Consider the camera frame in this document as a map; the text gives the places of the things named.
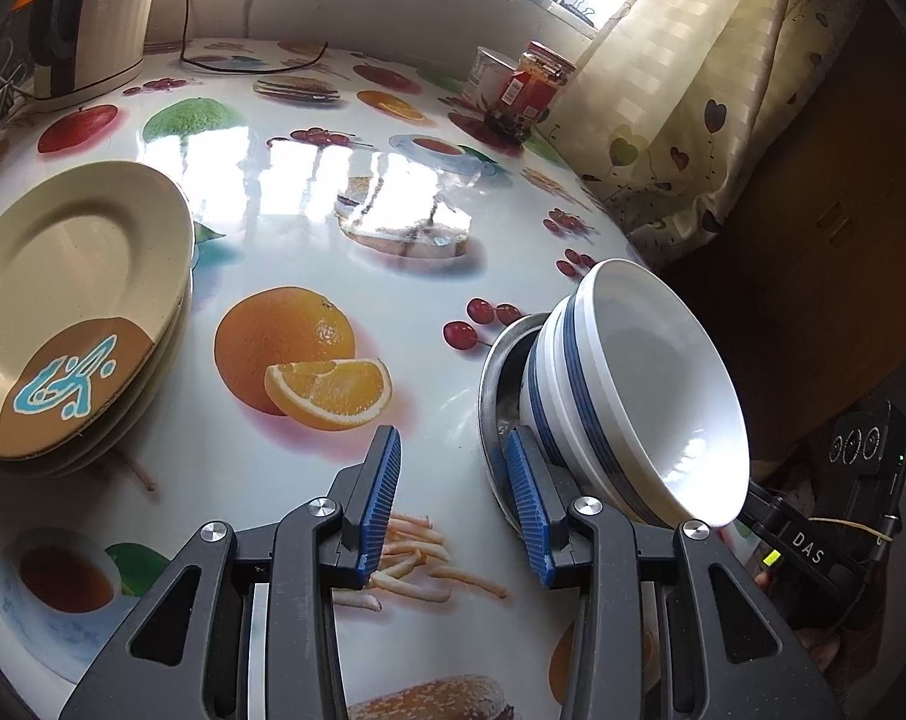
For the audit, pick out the beige plate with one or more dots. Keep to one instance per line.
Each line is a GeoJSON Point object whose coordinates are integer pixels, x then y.
{"type": "Point", "coordinates": [119, 418]}
{"type": "Point", "coordinates": [93, 269]}

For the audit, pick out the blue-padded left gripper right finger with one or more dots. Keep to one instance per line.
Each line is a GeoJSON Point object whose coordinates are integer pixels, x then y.
{"type": "Point", "coordinates": [724, 652]}

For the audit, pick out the red-lidded sauce jar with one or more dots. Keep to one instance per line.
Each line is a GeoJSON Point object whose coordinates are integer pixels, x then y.
{"type": "Point", "coordinates": [541, 74]}

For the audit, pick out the white plastic cup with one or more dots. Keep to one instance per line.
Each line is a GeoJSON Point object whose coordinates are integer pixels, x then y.
{"type": "Point", "coordinates": [488, 77]}

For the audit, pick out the right hand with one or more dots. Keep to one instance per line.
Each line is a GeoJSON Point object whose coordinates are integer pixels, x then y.
{"type": "Point", "coordinates": [821, 646]}

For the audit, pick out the small white blue-striped bowl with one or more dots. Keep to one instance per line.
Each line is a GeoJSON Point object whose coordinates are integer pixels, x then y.
{"type": "Point", "coordinates": [654, 397]}

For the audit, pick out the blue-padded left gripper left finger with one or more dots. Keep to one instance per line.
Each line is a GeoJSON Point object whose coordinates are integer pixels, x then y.
{"type": "Point", "coordinates": [182, 651]}

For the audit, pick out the black camera box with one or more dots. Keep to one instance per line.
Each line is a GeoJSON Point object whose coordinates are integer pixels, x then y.
{"type": "Point", "coordinates": [857, 508]}

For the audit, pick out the stainless steel bowl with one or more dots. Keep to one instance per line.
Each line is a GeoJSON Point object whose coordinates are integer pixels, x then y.
{"type": "Point", "coordinates": [499, 393]}

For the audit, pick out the heart-patterned curtain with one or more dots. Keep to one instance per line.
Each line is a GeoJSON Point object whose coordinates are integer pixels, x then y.
{"type": "Point", "coordinates": [675, 102]}

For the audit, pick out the large white blue-striped bowl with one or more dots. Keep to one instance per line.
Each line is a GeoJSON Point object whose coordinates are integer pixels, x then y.
{"type": "Point", "coordinates": [547, 405]}

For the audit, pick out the cream electric kettle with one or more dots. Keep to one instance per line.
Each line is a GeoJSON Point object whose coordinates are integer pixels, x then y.
{"type": "Point", "coordinates": [84, 48]}

